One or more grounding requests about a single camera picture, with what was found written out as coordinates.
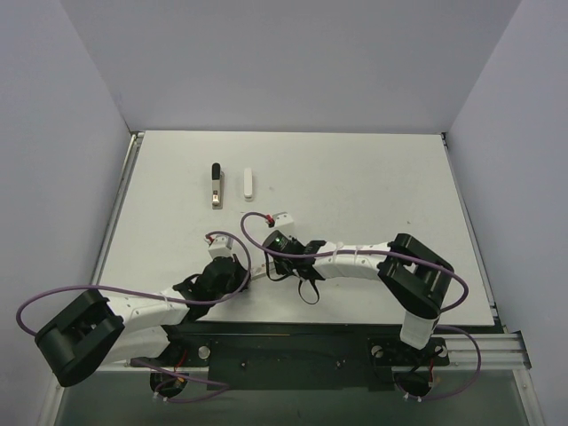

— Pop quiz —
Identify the printed staple box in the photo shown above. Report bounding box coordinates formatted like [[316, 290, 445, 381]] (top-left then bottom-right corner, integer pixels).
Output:
[[250, 263, 270, 281]]

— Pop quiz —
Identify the white staple box sleeve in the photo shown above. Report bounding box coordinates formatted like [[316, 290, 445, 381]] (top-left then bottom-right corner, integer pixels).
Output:
[[243, 168, 254, 201]]

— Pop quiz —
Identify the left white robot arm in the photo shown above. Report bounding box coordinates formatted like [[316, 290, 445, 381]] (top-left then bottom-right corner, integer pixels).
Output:
[[35, 256, 251, 387]]

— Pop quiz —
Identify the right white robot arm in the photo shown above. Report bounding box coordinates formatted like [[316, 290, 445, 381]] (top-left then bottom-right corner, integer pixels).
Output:
[[262, 231, 454, 363]]

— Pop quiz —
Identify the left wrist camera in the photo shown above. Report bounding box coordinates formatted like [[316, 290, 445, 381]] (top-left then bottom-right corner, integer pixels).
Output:
[[205, 234, 233, 260]]

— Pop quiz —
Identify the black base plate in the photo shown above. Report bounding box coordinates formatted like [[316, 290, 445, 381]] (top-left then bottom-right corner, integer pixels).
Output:
[[75, 317, 489, 394]]

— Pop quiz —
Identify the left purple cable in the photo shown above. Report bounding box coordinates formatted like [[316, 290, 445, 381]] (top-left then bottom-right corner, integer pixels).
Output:
[[15, 230, 253, 404]]

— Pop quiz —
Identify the aluminium frame rail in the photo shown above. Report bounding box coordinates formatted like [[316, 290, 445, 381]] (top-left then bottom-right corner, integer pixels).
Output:
[[440, 332, 532, 371]]

